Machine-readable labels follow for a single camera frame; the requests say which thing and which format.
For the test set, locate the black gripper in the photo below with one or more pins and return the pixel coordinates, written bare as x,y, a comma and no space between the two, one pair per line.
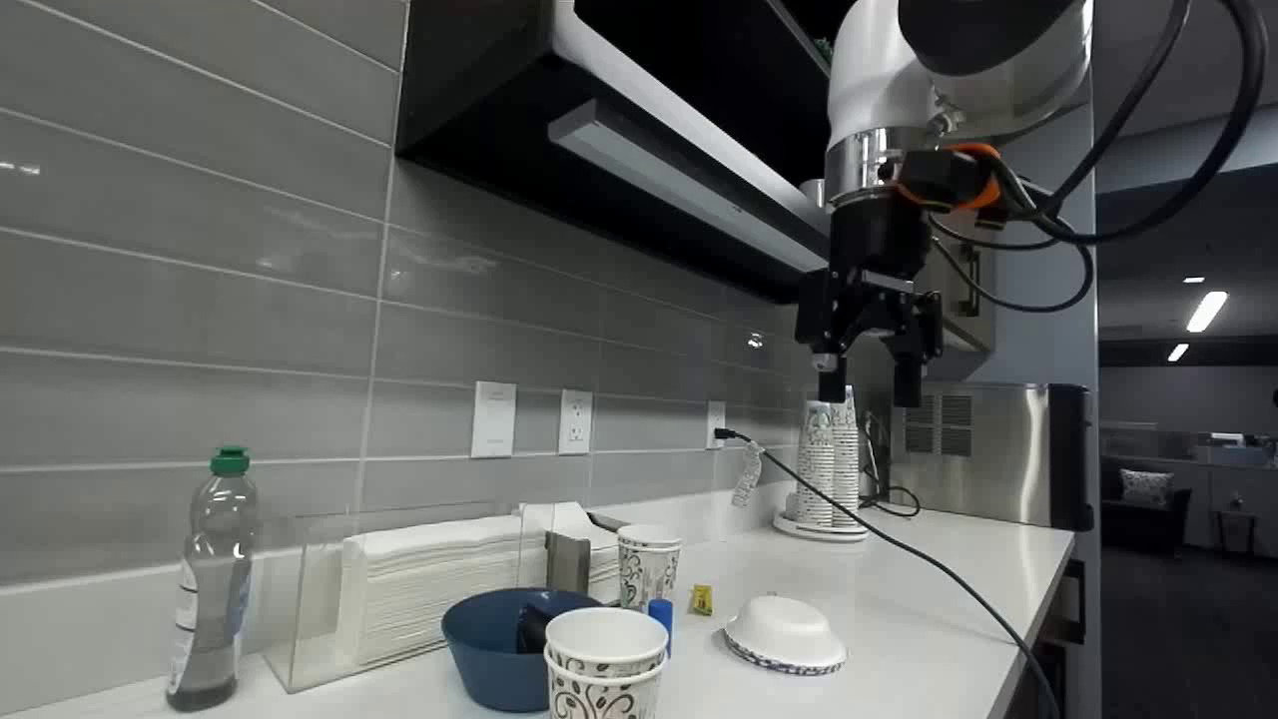
868,283

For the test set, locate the blue block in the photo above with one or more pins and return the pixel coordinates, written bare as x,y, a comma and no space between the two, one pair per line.
665,616

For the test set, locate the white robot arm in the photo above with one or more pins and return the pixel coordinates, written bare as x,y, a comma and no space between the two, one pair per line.
921,90

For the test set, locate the blue bowl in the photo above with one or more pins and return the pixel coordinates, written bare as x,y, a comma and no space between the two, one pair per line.
496,644

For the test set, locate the rear patterned paper cup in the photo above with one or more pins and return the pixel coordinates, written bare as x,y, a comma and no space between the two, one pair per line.
649,559

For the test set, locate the patterned paper cup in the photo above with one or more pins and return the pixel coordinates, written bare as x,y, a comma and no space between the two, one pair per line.
603,664
649,559

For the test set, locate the black overhead cabinet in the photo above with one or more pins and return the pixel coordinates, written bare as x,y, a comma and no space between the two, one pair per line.
689,130

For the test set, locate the metal napkin dispenser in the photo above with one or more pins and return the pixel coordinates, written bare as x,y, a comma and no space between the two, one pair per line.
580,556

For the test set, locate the front patterned paper cup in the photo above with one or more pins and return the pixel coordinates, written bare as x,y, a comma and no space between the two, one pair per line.
603,664

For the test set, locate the clear acrylic napkin holder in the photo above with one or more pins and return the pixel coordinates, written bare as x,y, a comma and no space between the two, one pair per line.
351,602

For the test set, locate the clear plastic bottle green cap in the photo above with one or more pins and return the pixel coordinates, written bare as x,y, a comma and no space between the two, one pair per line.
213,584

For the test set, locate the white wall outlet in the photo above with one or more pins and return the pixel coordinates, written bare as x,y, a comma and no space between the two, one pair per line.
716,422

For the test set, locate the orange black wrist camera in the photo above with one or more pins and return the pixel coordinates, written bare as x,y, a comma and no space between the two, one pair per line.
958,177

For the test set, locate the white wall outlet plate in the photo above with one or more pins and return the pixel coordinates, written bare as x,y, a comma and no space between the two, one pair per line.
571,422

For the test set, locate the white wall switch plate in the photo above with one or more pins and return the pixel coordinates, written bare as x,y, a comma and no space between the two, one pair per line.
491,422

